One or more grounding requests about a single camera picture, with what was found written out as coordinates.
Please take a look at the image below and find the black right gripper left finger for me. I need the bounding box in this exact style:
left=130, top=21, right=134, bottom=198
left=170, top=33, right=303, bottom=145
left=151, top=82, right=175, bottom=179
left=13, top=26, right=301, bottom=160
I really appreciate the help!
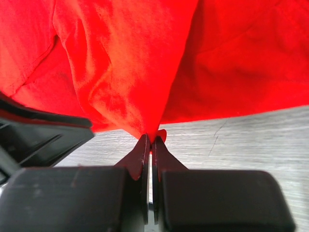
left=0, top=135, right=149, bottom=232

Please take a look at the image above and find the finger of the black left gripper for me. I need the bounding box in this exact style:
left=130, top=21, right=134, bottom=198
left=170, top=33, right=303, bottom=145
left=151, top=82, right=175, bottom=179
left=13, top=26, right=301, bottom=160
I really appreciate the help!
left=0, top=94, right=94, bottom=179

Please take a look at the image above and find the red t-shirt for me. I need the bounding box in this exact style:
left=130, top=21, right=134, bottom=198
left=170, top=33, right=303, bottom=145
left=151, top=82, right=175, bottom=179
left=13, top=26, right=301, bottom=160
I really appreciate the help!
left=0, top=0, right=309, bottom=138

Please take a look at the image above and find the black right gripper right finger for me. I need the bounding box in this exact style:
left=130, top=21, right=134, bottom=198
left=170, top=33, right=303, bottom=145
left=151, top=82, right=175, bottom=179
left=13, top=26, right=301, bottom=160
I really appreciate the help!
left=152, top=137, right=296, bottom=232

